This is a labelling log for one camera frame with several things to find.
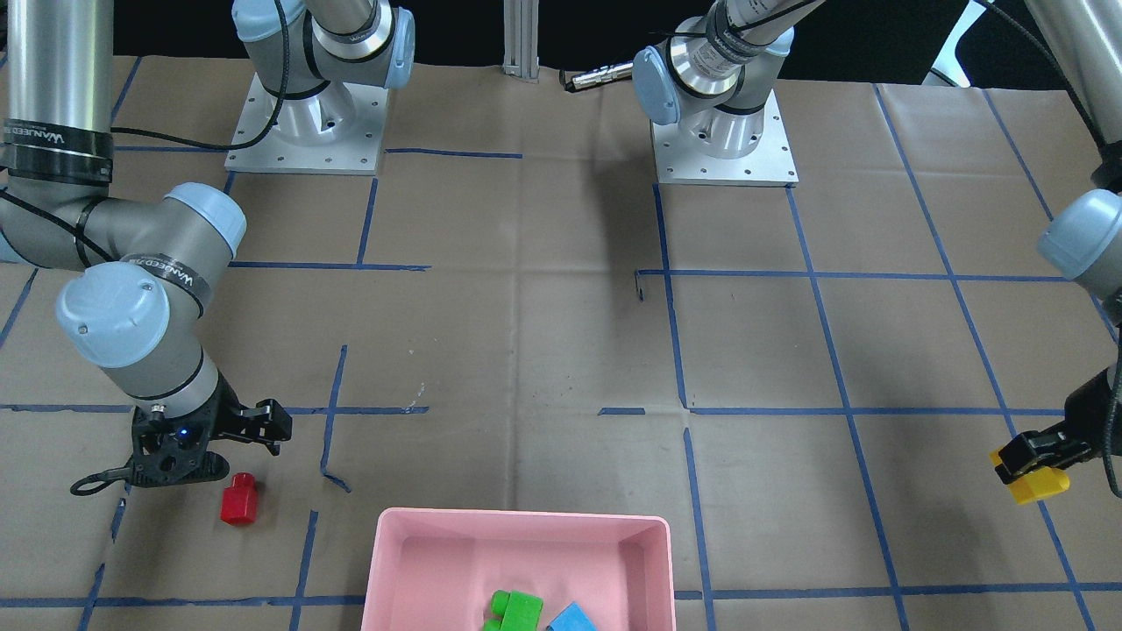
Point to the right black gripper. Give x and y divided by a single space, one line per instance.
223 407

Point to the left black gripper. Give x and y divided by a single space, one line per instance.
1087 407

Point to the green toy block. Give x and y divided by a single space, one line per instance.
513 610

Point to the red toy block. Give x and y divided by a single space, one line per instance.
239 506

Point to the pink plastic box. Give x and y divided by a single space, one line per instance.
438 569

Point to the yellow toy block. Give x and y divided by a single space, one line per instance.
1038 485

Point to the aluminium frame post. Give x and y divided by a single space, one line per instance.
520 39

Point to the blue toy block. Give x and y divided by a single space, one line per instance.
572 618

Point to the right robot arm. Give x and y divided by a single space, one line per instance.
145 272

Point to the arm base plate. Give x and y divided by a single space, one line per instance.
336 132
715 147

